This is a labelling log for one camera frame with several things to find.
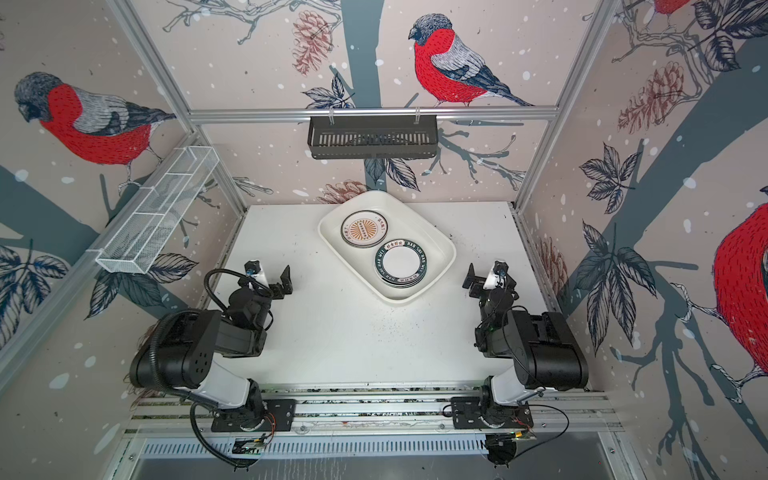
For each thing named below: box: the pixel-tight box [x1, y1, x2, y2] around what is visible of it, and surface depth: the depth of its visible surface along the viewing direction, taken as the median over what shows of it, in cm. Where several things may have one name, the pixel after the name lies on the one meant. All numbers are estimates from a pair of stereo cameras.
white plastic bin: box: [318, 190, 457, 305], surface depth 109 cm
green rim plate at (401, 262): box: [375, 239, 428, 285], surface depth 103 cm
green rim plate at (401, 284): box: [381, 276, 425, 288], surface depth 97 cm
